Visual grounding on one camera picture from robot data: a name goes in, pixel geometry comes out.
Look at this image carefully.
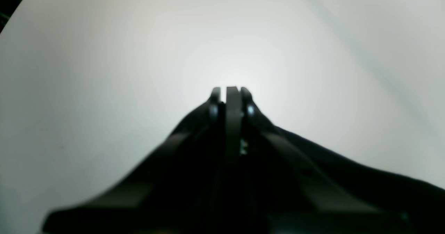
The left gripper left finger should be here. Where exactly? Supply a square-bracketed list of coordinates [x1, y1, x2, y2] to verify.
[42, 88, 221, 234]

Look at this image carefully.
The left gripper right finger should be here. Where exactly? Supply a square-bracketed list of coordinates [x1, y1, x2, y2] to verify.
[240, 88, 411, 234]

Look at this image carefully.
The black T-shirt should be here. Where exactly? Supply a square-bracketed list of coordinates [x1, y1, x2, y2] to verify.
[222, 86, 445, 234]

